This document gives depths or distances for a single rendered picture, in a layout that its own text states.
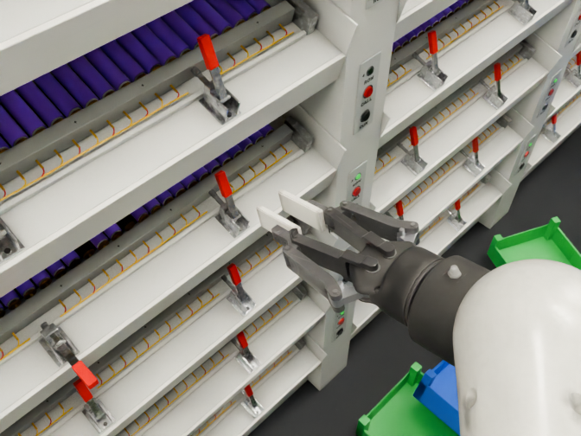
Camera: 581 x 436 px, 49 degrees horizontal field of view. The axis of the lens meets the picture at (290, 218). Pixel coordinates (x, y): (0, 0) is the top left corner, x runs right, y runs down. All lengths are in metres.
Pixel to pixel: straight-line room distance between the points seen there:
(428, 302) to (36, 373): 0.45
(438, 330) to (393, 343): 1.07
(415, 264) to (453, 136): 0.73
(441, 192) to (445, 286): 0.91
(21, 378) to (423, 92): 0.72
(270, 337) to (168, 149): 0.61
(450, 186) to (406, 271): 0.90
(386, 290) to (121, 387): 0.49
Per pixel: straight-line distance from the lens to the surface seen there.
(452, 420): 1.46
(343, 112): 0.87
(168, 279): 0.83
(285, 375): 1.41
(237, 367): 1.20
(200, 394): 1.18
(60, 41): 0.54
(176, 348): 1.00
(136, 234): 0.83
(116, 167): 0.68
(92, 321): 0.81
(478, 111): 1.38
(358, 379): 1.59
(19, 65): 0.53
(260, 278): 1.05
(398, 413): 1.56
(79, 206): 0.65
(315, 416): 1.55
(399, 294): 0.61
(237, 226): 0.84
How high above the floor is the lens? 1.43
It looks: 50 degrees down
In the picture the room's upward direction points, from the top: straight up
